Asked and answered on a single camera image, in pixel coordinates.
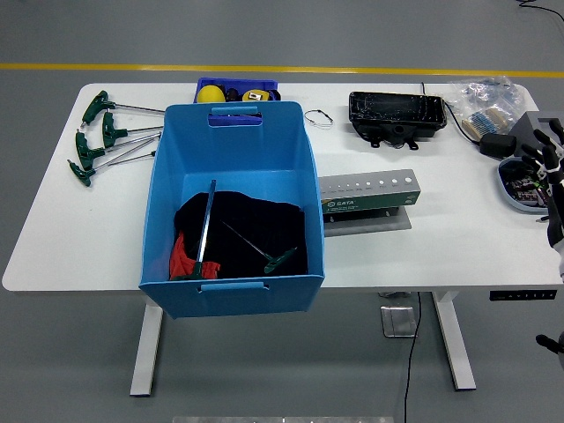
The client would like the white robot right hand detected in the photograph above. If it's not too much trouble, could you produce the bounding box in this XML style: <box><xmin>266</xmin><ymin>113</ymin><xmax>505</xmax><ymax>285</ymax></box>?
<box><xmin>521</xmin><ymin>118</ymin><xmax>564</xmax><ymax>281</ymax></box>

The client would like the green grey hex key rack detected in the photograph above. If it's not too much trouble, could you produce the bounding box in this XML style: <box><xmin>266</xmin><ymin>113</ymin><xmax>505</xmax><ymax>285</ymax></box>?
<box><xmin>317</xmin><ymin>168</ymin><xmax>422</xmax><ymax>238</ymax></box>

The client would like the small green T-handle hex key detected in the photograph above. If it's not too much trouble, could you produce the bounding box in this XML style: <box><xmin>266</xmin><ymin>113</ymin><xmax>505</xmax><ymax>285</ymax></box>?
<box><xmin>219</xmin><ymin>219</ymin><xmax>299</xmax><ymax>276</ymax></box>

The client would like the large green T-handle hex key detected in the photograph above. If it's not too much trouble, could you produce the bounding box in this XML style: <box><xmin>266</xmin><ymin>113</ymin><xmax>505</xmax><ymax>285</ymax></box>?
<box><xmin>170</xmin><ymin>178</ymin><xmax>221</xmax><ymax>282</ymax></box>

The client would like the grey foam box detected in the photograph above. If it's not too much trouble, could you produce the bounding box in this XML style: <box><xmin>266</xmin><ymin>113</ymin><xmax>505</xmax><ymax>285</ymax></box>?
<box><xmin>510</xmin><ymin>110</ymin><xmax>564</xmax><ymax>160</ymax></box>

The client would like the large light blue plastic box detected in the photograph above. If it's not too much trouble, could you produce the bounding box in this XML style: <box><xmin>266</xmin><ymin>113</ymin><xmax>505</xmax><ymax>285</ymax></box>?
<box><xmin>138</xmin><ymin>100</ymin><xmax>326</xmax><ymax>319</ymax></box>

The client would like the light blue parts tray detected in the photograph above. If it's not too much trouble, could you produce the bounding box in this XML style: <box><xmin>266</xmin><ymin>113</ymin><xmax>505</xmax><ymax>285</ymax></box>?
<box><xmin>497</xmin><ymin>157</ymin><xmax>556</xmax><ymax>216</ymax></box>

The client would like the black power adapter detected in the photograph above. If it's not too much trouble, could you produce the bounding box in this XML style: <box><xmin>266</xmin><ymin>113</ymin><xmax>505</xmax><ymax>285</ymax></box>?
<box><xmin>479</xmin><ymin>132</ymin><xmax>517</xmax><ymax>159</ymax></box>

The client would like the black table control panel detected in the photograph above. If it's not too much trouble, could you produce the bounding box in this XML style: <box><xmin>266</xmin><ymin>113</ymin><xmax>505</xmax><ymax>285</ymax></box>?
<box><xmin>488</xmin><ymin>289</ymin><xmax>558</xmax><ymax>302</ymax></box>

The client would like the clear bag of parts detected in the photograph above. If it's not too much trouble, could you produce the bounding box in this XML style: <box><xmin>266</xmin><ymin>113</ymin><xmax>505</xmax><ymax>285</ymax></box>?
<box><xmin>447</xmin><ymin>75</ymin><xmax>528</xmax><ymax>137</ymax></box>

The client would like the white table leg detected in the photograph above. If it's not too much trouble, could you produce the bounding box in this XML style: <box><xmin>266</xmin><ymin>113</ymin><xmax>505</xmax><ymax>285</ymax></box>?
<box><xmin>129</xmin><ymin>303</ymin><xmax>164</xmax><ymax>397</ymax></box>
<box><xmin>431</xmin><ymin>291</ymin><xmax>477</xmax><ymax>391</ymax></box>

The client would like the black plastic housing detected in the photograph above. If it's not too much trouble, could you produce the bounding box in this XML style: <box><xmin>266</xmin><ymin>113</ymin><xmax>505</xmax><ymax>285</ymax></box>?
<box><xmin>348</xmin><ymin>91</ymin><xmax>447</xmax><ymax>151</ymax></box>

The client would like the metal floor plate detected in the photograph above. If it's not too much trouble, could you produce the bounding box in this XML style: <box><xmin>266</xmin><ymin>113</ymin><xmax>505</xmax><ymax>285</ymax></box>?
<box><xmin>380</xmin><ymin>305</ymin><xmax>419</xmax><ymax>338</ymax></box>

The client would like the black cloth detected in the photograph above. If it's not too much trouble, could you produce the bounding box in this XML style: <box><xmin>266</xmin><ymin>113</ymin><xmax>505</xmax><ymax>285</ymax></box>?
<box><xmin>174</xmin><ymin>189</ymin><xmax>308</xmax><ymax>279</ymax></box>

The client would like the small dark blue bin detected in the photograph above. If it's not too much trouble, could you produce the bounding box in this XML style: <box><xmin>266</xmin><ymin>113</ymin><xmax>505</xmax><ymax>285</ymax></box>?
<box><xmin>193</xmin><ymin>77</ymin><xmax>281</xmax><ymax>128</ymax></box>

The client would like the yellow ball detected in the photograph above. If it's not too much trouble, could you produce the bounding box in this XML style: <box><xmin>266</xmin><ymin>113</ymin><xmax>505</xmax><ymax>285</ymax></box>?
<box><xmin>197</xmin><ymin>84</ymin><xmax>226</xmax><ymax>103</ymax></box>

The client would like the red cloth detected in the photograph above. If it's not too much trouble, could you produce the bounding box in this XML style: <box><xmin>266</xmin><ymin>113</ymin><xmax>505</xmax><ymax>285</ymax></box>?
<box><xmin>169</xmin><ymin>232</ymin><xmax>221</xmax><ymax>281</ymax></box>

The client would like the black adapter cord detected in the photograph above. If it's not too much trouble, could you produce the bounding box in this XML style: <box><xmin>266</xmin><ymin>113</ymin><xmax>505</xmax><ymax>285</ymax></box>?
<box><xmin>420</xmin><ymin>81</ymin><xmax>482</xmax><ymax>144</ymax></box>

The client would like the black floor cable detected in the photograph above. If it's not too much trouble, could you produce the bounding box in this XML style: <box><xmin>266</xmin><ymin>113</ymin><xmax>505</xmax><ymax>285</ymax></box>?
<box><xmin>517</xmin><ymin>0</ymin><xmax>564</xmax><ymax>21</ymax></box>
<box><xmin>403</xmin><ymin>291</ymin><xmax>422</xmax><ymax>423</ymax></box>

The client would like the thin wire loop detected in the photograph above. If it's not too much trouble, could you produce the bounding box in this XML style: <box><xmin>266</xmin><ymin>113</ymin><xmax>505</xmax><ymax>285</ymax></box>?
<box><xmin>302</xmin><ymin>108</ymin><xmax>335</xmax><ymax>130</ymax></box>

